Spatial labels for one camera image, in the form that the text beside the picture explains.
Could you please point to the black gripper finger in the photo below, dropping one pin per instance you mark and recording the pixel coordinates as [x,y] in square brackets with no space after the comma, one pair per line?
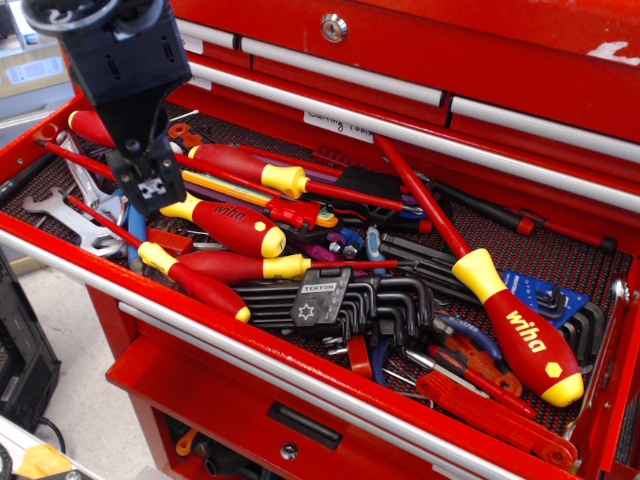
[164,186]
[128,179]

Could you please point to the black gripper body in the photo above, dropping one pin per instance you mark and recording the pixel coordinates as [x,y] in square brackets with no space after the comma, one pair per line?
[126,62]

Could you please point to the red yellow screwdriver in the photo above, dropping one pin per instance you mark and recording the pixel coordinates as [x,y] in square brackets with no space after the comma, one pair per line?
[291,181]
[88,125]
[233,268]
[208,290]

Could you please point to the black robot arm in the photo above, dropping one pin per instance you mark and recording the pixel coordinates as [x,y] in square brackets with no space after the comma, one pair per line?
[51,17]

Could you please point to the silver adjustable wrench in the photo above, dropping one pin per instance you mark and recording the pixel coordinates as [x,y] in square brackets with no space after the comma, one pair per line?
[110,205]

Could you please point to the wiha screwdriver centre left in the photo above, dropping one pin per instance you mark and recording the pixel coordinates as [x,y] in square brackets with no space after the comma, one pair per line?
[238,228]

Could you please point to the silver open-end wrench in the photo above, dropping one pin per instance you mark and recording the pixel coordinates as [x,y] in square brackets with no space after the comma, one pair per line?
[95,239]

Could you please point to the red holder colourful hex keys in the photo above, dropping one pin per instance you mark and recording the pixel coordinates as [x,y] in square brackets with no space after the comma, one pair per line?
[279,207]

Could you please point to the open red drawer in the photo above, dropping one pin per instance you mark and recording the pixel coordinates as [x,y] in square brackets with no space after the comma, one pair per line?
[324,381]

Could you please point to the white paper label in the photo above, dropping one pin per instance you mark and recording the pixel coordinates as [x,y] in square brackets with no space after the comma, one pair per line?
[338,127]

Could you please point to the black Tekton torx key set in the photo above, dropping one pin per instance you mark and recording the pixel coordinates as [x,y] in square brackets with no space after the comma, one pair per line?
[334,303]

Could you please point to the silver chest lock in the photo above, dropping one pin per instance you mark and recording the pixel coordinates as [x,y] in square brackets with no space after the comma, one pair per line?
[334,28]

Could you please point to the black plastic holder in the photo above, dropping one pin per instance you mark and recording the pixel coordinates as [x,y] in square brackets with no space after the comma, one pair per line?
[362,180]

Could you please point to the black equipment box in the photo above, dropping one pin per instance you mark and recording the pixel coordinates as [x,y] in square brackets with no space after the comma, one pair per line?
[29,367]

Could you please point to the red tool chest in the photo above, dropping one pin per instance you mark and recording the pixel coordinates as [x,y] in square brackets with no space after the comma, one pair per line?
[413,58]

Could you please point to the black red long screwdriver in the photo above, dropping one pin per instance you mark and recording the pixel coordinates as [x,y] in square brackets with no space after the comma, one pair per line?
[523,222]

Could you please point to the small red black screwdriver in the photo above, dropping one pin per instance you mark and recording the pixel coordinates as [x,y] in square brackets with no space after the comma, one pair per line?
[480,380]

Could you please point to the large wiha screwdriver right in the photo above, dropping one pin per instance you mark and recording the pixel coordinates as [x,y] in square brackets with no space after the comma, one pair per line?
[536,352]

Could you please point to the blue hex key holder set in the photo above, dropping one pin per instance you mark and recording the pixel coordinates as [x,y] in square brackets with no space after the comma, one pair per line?
[580,321]

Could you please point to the blue handled tool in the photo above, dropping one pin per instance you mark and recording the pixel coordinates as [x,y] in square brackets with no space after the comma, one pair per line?
[137,227]

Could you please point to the blue handled pliers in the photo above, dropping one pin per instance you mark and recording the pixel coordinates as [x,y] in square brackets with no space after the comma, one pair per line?
[394,341]

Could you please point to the orange handled pliers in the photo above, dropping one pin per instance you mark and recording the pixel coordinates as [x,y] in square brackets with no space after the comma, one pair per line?
[473,347]

